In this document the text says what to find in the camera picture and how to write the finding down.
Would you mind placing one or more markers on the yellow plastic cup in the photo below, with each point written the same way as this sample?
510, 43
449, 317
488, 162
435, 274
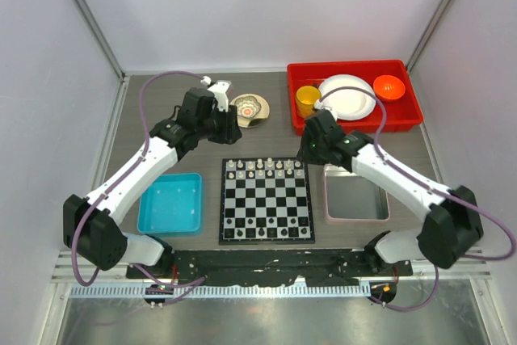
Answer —
305, 99

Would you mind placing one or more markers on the beige saucer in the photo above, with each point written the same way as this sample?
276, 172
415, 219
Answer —
261, 116

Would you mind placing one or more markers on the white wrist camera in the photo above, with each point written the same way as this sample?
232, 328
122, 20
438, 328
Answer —
220, 89
320, 106

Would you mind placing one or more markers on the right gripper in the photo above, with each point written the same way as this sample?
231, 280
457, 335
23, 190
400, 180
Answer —
304, 155

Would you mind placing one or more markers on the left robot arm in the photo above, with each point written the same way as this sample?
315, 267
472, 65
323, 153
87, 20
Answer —
91, 224

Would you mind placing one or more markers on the patterned small bowl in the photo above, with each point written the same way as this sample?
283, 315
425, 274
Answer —
247, 106

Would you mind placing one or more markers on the silver metal tray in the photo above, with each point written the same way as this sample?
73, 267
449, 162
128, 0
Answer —
349, 198

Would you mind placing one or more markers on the white paper plate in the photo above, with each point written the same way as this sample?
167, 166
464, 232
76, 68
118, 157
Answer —
349, 104

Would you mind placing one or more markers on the red plastic bin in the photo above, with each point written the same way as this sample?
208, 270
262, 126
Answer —
402, 114

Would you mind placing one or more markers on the black white chess board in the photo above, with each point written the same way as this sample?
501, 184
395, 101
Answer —
263, 198

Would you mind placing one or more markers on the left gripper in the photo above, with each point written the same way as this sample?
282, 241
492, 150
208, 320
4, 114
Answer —
230, 132

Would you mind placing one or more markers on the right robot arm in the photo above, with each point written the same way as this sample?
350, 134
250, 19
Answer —
451, 223

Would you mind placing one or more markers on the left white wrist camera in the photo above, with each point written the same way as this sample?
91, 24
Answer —
220, 89

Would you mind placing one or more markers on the black bishop piece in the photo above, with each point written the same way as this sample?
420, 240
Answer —
271, 232

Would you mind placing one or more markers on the blue plastic tray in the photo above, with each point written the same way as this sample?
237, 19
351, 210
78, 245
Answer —
172, 206

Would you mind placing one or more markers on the orange plastic bowl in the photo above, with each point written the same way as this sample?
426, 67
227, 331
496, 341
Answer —
389, 88

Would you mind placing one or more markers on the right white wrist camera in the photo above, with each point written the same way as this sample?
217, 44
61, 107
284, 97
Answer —
320, 106

